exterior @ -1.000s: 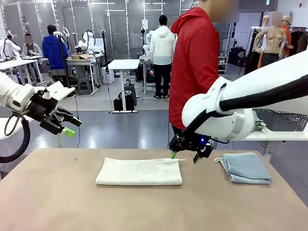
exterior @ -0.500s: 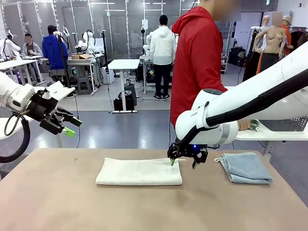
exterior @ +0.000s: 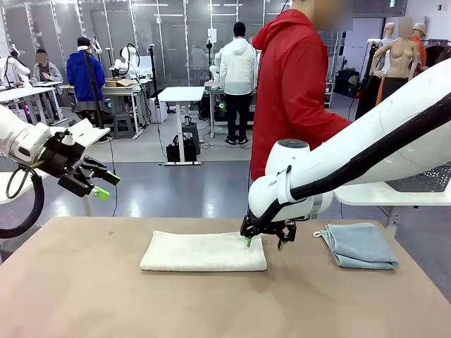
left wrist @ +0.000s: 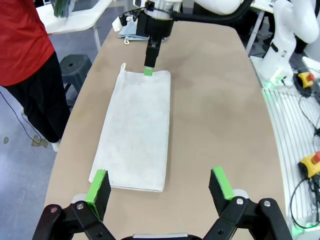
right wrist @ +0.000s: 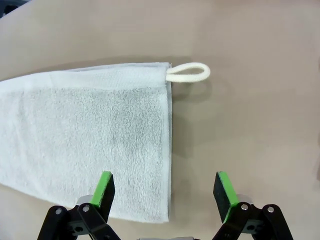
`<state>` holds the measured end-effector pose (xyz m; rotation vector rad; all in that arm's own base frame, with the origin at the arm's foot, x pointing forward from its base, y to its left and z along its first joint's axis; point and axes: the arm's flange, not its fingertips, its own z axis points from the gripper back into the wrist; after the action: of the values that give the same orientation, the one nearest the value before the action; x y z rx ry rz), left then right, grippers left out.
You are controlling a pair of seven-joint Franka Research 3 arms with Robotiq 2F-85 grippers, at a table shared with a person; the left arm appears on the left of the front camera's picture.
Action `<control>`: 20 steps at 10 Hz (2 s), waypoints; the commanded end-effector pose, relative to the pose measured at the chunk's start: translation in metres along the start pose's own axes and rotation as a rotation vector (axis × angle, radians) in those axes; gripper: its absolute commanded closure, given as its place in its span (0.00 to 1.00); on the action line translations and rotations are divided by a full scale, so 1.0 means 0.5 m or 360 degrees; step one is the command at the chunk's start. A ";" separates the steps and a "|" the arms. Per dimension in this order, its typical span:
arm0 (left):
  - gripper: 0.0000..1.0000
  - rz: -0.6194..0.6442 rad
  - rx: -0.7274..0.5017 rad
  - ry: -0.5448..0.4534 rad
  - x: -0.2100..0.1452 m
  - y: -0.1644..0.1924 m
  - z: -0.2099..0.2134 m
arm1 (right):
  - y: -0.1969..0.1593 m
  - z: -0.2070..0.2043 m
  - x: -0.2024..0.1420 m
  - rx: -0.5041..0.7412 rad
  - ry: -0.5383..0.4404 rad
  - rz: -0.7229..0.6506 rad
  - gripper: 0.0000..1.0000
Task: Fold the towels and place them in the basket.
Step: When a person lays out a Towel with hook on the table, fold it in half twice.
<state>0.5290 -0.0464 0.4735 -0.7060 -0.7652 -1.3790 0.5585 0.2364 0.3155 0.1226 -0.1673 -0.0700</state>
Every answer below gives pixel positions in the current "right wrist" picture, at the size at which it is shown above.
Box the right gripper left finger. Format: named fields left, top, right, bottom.
left=37, top=171, right=118, bottom=240

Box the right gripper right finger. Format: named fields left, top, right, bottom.
left=212, top=171, right=295, bottom=240

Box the light grey towel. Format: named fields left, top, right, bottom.
left=0, top=61, right=211, bottom=224

